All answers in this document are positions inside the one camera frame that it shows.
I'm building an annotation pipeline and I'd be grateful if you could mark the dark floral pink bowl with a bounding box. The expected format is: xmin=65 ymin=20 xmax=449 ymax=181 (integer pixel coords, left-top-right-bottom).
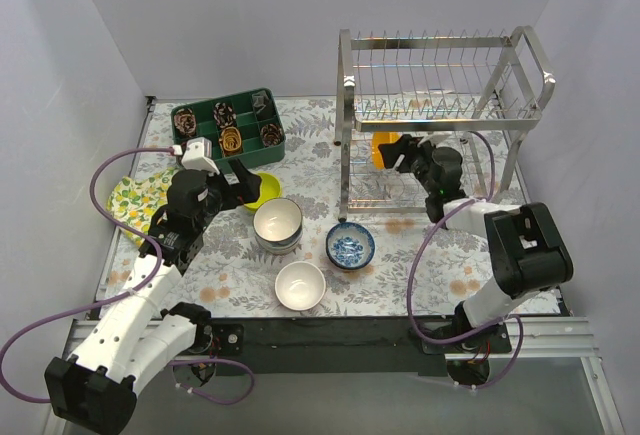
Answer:
xmin=329 ymin=258 xmax=371 ymax=272

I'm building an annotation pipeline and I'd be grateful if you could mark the blue floral white bowl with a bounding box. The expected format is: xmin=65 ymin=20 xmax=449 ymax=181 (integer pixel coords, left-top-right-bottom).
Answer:
xmin=325 ymin=222 xmax=376 ymax=265

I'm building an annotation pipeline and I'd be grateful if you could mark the dark floral rolled tie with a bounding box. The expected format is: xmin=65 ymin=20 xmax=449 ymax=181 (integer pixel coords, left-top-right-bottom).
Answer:
xmin=213 ymin=102 xmax=237 ymax=130

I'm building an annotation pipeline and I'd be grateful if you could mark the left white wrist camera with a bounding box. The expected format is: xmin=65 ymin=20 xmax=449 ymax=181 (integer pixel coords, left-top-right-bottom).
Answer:
xmin=172 ymin=137 xmax=220 ymax=176

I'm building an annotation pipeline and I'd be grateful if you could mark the green compartment tray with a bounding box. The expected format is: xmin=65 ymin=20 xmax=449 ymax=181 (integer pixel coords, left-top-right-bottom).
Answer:
xmin=170 ymin=88 xmax=286 ymax=174

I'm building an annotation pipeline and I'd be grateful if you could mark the dark grey rolled tie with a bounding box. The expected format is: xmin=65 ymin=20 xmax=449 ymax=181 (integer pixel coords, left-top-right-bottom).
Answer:
xmin=251 ymin=89 xmax=273 ymax=120

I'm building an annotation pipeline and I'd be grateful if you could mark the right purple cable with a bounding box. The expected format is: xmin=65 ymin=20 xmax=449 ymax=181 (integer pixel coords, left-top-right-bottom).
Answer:
xmin=407 ymin=129 xmax=526 ymax=391

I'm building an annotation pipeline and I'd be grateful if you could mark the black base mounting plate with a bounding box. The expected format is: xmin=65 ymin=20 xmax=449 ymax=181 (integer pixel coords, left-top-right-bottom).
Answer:
xmin=199 ymin=314 xmax=514 ymax=376

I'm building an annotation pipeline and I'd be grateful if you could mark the steel two-tier dish rack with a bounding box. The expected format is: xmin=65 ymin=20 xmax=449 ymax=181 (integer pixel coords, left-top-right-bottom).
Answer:
xmin=334 ymin=25 xmax=556 ymax=221

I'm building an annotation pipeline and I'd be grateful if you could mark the teal bowl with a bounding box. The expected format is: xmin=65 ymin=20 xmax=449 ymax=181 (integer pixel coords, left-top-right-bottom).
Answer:
xmin=253 ymin=198 xmax=303 ymax=255

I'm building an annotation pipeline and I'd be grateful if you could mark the floral table mat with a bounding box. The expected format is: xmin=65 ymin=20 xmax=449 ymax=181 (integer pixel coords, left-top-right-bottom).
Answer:
xmin=98 ymin=96 xmax=561 ymax=320

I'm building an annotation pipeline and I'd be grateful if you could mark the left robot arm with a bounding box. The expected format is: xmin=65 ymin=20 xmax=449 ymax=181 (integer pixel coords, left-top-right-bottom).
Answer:
xmin=44 ymin=161 xmax=261 ymax=434

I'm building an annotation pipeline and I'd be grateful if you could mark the yellow black rolled tie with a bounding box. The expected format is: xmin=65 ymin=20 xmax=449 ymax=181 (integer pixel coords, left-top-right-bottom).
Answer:
xmin=219 ymin=126 xmax=243 ymax=157

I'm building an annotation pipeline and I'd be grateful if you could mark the pink brown rolled tie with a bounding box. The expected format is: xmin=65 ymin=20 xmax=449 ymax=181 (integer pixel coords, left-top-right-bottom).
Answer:
xmin=173 ymin=108 xmax=197 ymax=138

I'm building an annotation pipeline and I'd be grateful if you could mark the lemon print cloth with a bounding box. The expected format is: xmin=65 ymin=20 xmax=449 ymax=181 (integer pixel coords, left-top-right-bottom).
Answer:
xmin=106 ymin=167 xmax=178 ymax=234

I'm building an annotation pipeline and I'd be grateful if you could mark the yellow orange bowl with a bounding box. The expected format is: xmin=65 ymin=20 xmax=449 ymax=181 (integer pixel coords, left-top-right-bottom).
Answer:
xmin=370 ymin=131 xmax=401 ymax=170

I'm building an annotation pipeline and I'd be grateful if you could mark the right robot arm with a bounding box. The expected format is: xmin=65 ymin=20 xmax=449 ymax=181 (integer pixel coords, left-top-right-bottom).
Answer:
xmin=378 ymin=134 xmax=574 ymax=353

